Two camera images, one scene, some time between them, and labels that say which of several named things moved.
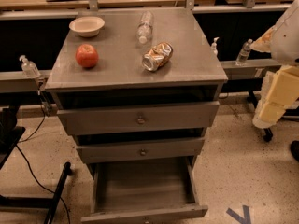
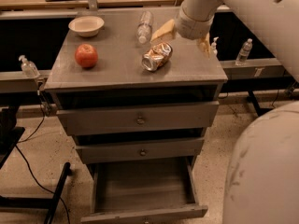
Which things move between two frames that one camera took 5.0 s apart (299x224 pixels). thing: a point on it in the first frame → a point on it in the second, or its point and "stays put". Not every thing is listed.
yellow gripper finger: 284,88 → 168,30
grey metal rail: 14,82 stays put
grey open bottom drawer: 144,190 stays put
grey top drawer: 138,118 stays put
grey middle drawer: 117,151 stays put
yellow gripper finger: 271,112 → 205,45
